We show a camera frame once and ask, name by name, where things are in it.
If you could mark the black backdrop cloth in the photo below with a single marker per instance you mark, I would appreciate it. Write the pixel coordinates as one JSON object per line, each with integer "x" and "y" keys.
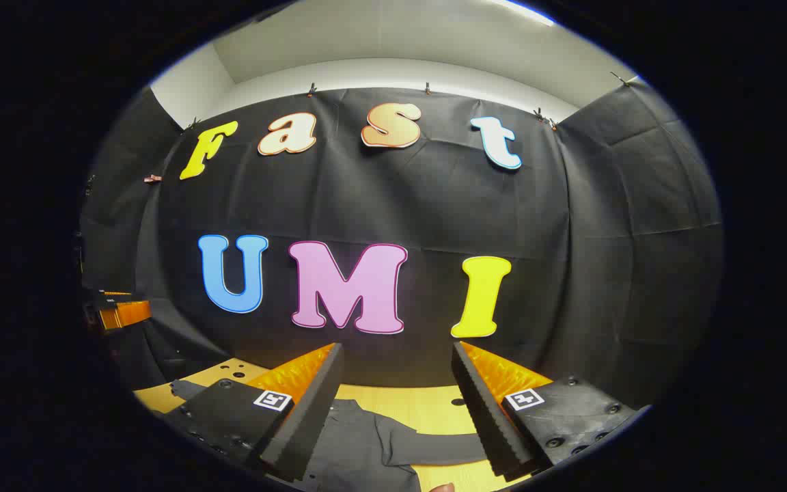
{"x": 434, "y": 205}

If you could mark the grey button shirt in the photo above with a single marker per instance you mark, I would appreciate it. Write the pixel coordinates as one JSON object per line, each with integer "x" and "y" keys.
{"x": 359, "y": 444}

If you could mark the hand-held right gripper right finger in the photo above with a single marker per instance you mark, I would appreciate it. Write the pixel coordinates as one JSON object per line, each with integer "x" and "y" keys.
{"x": 486, "y": 417}

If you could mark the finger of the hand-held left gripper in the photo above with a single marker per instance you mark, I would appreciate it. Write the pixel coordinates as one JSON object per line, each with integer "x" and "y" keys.
{"x": 113, "y": 295}
{"x": 123, "y": 315}

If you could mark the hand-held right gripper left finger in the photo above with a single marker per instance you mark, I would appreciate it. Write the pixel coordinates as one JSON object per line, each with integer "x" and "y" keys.
{"x": 311, "y": 417}

